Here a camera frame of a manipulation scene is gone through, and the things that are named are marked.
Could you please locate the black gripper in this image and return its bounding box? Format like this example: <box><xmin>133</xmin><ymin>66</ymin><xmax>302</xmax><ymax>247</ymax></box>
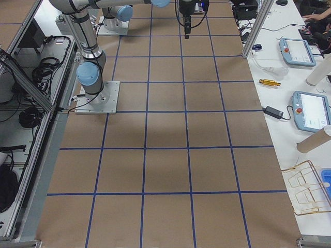
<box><xmin>179</xmin><ymin>1</ymin><xmax>204</xmax><ymax>39</ymax></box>

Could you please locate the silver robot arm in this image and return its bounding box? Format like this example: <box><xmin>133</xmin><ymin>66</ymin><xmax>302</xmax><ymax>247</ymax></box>
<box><xmin>50</xmin><ymin>1</ymin><xmax>170</xmax><ymax>108</ymax></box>
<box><xmin>101</xmin><ymin>5</ymin><xmax>133</xmax><ymax>30</ymax></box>

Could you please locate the small blue device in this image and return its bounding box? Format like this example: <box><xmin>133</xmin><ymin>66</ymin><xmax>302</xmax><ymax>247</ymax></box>
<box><xmin>252</xmin><ymin>44</ymin><xmax>262</xmax><ymax>51</ymax></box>

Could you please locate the gold metal cylinder tool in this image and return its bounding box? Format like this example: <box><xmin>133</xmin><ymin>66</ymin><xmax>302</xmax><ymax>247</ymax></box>
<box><xmin>259</xmin><ymin>79</ymin><xmax>281</xmax><ymax>87</ymax></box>

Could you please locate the far blue teach pendant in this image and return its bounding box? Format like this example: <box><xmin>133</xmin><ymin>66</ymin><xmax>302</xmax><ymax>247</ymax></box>
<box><xmin>279</xmin><ymin>38</ymin><xmax>316</xmax><ymax>67</ymax></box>

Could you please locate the blue teach pendant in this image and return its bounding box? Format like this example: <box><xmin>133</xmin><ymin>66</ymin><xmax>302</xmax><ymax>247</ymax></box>
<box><xmin>279</xmin><ymin>38</ymin><xmax>316</xmax><ymax>67</ymax></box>
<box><xmin>292</xmin><ymin>91</ymin><xmax>330</xmax><ymax>132</ymax></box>

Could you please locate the black power adapter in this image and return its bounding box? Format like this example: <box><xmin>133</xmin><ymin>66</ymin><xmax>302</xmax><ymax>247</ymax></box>
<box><xmin>262</xmin><ymin>106</ymin><xmax>283</xmax><ymax>119</ymax></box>

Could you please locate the far cardboard tube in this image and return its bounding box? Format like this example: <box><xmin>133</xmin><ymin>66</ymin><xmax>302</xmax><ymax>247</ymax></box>
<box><xmin>306</xmin><ymin>54</ymin><xmax>331</xmax><ymax>86</ymax></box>

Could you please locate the cardboard tube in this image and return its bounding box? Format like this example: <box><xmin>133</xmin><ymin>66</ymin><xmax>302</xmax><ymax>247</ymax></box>
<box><xmin>306</xmin><ymin>54</ymin><xmax>331</xmax><ymax>86</ymax></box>
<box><xmin>296</xmin><ymin>125</ymin><xmax>330</xmax><ymax>153</ymax></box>

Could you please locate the near blue teach pendant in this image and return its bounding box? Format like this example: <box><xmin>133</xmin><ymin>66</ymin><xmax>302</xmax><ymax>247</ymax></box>
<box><xmin>292</xmin><ymin>91</ymin><xmax>330</xmax><ymax>132</ymax></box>

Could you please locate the near cardboard tube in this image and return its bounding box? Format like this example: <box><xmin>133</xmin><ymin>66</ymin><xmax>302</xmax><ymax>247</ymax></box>
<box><xmin>296</xmin><ymin>125</ymin><xmax>330</xmax><ymax>153</ymax></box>

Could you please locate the blue plastic tray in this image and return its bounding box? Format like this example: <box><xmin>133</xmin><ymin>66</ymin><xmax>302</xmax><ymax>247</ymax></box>
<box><xmin>321</xmin><ymin>168</ymin><xmax>331</xmax><ymax>199</ymax></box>

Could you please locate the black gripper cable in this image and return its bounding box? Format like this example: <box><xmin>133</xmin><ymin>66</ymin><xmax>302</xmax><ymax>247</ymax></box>
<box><xmin>174</xmin><ymin>0</ymin><xmax>209</xmax><ymax>28</ymax></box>

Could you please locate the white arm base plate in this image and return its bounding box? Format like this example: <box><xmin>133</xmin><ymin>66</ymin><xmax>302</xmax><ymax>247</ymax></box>
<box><xmin>74</xmin><ymin>81</ymin><xmax>121</xmax><ymax>114</ymax></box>
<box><xmin>98</xmin><ymin>16</ymin><xmax>129</xmax><ymax>36</ymax></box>

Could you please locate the aluminium frame post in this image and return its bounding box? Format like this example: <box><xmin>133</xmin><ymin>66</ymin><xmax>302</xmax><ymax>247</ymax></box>
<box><xmin>242</xmin><ymin>0</ymin><xmax>274</xmax><ymax>59</ymax></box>

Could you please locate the gold wire rack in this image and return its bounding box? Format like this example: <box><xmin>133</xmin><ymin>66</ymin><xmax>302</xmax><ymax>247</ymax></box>
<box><xmin>281</xmin><ymin>160</ymin><xmax>330</xmax><ymax>216</ymax></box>

